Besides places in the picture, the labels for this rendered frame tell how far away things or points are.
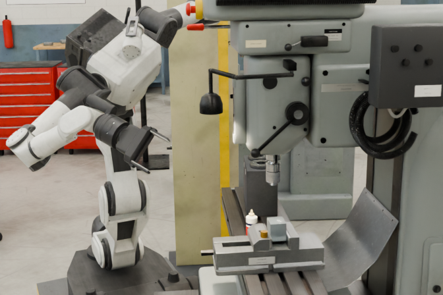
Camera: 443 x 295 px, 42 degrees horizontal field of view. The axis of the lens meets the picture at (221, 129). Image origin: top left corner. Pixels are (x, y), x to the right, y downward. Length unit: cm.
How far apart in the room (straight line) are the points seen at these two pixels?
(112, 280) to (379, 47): 166
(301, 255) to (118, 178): 84
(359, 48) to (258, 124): 37
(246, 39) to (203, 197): 218
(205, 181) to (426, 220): 206
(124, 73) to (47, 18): 897
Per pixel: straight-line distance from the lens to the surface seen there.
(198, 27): 186
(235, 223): 221
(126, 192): 233
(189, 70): 352
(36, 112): 665
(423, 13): 182
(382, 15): 177
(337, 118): 176
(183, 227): 380
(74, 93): 198
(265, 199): 225
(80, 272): 277
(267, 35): 167
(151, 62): 213
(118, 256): 257
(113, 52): 210
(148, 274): 269
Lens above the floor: 183
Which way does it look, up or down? 14 degrees down
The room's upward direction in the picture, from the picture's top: 1 degrees counter-clockwise
